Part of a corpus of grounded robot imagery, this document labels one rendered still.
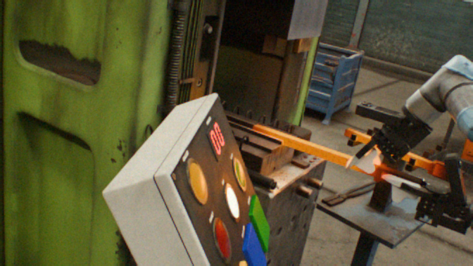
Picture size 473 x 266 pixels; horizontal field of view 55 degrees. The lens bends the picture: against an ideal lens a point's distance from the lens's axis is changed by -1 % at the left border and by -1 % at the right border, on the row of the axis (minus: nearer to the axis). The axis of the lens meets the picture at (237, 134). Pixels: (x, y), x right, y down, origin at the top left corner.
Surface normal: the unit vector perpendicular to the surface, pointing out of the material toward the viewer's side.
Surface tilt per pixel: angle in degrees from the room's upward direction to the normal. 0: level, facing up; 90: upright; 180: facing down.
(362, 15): 90
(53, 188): 90
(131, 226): 90
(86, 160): 90
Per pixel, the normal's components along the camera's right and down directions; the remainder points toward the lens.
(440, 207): -0.51, 0.22
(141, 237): -0.11, 0.33
